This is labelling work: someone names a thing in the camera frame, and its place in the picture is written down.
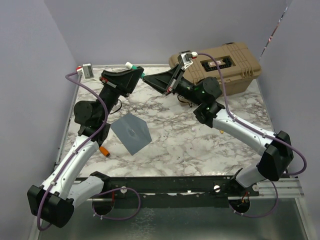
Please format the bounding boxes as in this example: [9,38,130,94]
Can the orange handled screwdriver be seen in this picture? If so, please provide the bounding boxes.
[99,146,110,157]

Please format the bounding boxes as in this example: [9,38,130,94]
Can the purple cable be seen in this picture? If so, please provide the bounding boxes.
[36,72,142,231]
[196,52,308,218]

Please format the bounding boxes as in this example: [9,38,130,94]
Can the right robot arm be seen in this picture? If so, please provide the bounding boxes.
[142,64,293,196]

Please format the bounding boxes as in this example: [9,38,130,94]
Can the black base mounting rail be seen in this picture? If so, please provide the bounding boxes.
[94,175,259,209]

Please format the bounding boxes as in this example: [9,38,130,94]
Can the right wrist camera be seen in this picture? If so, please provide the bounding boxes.
[177,50,198,71]

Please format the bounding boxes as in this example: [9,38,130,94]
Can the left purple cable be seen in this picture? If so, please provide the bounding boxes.
[36,72,142,231]

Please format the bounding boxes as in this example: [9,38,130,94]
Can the tan plastic toolbox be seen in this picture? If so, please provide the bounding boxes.
[183,42,262,95]

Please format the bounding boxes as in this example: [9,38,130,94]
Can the green white glue stick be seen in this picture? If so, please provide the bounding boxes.
[125,61,145,79]

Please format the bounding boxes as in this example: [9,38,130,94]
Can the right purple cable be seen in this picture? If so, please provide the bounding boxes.
[196,52,308,218]

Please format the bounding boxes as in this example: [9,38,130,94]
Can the grey blue envelope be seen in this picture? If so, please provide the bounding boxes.
[111,113,152,156]

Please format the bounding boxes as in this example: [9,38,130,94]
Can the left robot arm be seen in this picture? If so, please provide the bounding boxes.
[27,66,144,232]

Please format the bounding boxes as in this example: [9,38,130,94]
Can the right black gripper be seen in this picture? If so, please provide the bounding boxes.
[143,63,204,106]

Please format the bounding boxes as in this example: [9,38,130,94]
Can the aluminium table frame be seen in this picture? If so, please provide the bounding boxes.
[26,64,312,240]

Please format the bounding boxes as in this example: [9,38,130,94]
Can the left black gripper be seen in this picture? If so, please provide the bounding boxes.
[97,67,145,121]

